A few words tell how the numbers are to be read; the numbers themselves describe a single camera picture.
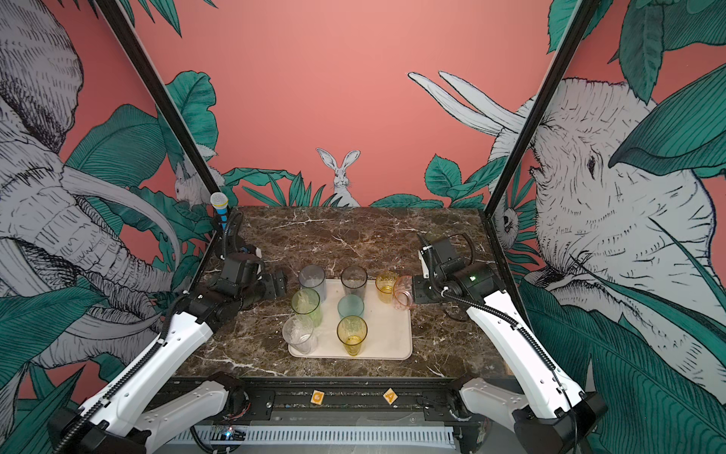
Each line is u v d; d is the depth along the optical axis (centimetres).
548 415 37
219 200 92
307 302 86
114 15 70
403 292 80
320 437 70
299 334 88
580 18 70
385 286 95
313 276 82
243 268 58
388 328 90
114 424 38
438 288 49
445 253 53
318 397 75
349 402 75
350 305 88
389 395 75
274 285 70
